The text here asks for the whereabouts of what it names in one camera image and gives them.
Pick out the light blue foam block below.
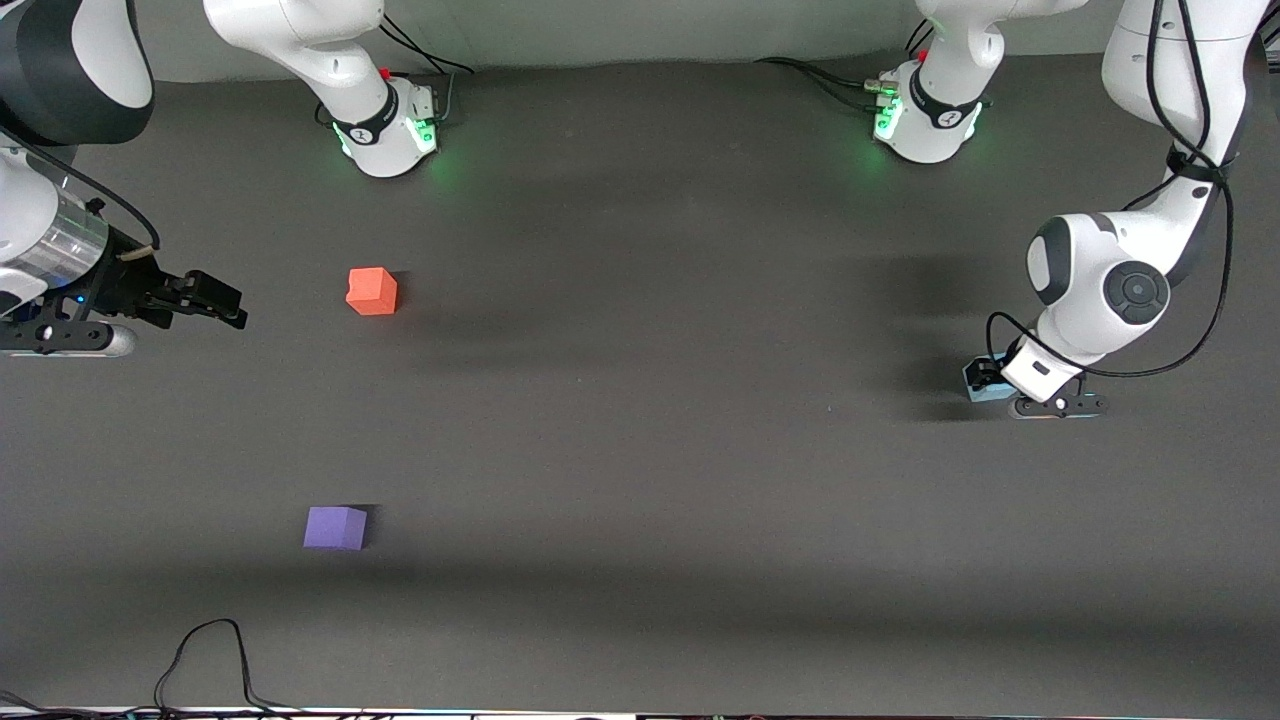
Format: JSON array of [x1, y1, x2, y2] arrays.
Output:
[[963, 360, 1013, 404]]

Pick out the orange foam block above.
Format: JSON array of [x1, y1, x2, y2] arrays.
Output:
[[346, 267, 399, 317]]

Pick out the purple foam block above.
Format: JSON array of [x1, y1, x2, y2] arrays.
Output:
[[303, 506, 368, 551]]

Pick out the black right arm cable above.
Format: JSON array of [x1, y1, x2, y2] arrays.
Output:
[[0, 128, 161, 253]]

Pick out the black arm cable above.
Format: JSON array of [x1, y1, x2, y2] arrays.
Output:
[[985, 0, 1241, 379], [0, 128, 161, 253]]

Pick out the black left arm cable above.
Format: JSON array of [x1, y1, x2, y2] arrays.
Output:
[[985, 0, 1241, 379]]

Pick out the black right base cables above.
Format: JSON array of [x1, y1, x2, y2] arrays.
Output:
[[378, 14, 476, 77]]

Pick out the black base cables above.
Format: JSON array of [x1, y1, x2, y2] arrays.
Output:
[[755, 20, 936, 113], [378, 14, 476, 77]]

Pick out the black left base cables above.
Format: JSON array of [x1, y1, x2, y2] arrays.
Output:
[[755, 20, 936, 113]]

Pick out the black looped table cable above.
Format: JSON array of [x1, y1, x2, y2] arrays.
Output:
[[153, 619, 301, 717]]

